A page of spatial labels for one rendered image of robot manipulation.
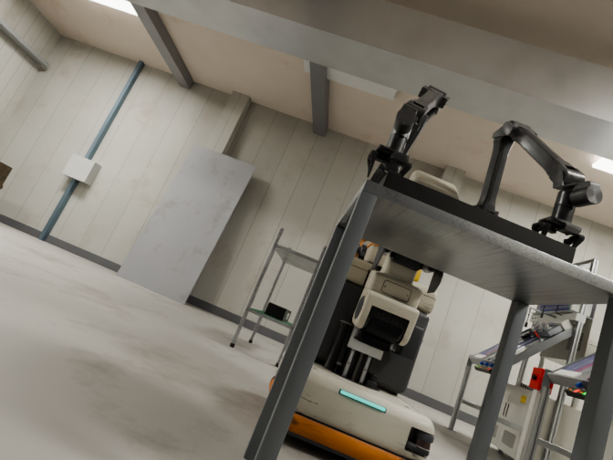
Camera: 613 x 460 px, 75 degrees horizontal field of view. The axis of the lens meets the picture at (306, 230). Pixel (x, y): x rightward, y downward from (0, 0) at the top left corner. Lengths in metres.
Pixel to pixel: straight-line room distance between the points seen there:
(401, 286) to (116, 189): 5.99
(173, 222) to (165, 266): 0.68
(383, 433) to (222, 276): 4.83
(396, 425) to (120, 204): 6.02
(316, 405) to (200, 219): 4.76
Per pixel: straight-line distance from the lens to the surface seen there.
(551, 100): 3.72
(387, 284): 1.70
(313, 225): 6.16
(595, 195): 1.43
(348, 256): 0.91
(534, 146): 1.66
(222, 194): 6.19
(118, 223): 6.98
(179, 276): 5.87
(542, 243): 1.30
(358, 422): 1.64
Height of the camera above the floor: 0.44
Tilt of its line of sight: 12 degrees up
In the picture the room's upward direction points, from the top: 23 degrees clockwise
